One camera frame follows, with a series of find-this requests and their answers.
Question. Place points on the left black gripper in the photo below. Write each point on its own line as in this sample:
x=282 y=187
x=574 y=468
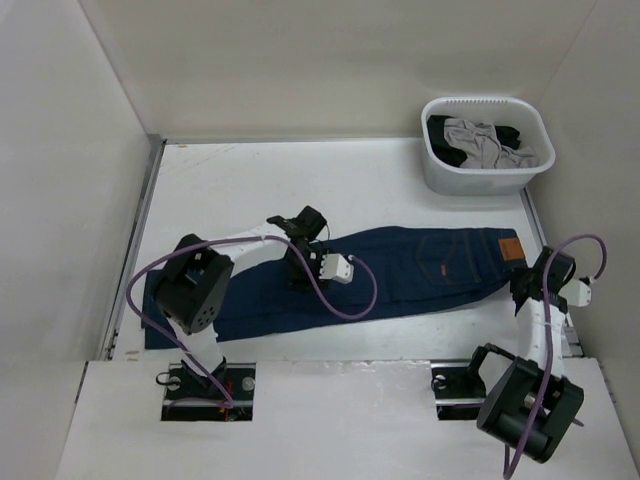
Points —
x=301 y=282

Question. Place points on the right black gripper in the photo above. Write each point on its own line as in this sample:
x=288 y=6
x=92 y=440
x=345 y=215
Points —
x=516 y=276

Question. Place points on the dark blue jeans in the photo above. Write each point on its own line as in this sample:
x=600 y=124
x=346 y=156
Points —
x=412 y=272

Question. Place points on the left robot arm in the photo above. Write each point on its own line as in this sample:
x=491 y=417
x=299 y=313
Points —
x=192 y=285

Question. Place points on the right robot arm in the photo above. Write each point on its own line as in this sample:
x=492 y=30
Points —
x=534 y=396

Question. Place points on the white plastic basket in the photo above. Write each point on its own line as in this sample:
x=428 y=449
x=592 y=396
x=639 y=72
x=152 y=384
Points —
x=483 y=145

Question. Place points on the grey garment in basket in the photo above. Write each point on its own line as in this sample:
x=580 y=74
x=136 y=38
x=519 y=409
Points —
x=482 y=145

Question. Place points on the black garment in basket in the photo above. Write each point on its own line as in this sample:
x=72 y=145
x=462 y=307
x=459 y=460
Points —
x=442 y=135

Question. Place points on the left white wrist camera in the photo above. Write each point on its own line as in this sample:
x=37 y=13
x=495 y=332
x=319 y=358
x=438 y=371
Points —
x=335 y=267

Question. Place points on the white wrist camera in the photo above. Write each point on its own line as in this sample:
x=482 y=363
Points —
x=335 y=267
x=578 y=292

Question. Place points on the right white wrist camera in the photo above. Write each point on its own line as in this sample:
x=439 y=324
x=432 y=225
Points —
x=578 y=292

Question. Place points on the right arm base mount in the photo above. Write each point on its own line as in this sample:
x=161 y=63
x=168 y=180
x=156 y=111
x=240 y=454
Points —
x=459 y=391

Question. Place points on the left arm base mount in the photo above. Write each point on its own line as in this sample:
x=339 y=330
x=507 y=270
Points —
x=188 y=397

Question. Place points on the left aluminium table rail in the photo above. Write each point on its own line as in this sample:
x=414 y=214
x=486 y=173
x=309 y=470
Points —
x=115 y=313

